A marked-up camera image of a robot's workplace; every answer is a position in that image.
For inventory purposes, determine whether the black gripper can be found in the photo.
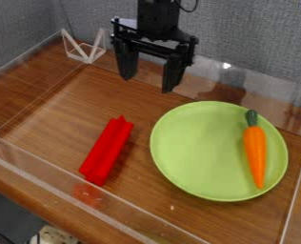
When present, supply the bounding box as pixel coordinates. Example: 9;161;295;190
111;0;199;93

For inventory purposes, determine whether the red star-profile block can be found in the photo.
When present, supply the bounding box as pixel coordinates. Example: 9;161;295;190
79;116;133;186

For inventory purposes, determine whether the green plate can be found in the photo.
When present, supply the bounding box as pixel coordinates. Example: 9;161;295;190
149;101;288;202

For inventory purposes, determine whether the orange toy carrot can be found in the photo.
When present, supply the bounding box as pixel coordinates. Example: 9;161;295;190
243;110;266;189

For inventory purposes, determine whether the white power strip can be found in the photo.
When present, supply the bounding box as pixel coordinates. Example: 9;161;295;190
24;225;79;244

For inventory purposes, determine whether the black cable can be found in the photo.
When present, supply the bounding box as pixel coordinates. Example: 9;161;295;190
174;0;200;13

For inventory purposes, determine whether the clear acrylic enclosure wall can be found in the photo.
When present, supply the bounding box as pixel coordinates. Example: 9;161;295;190
0;34;301;244

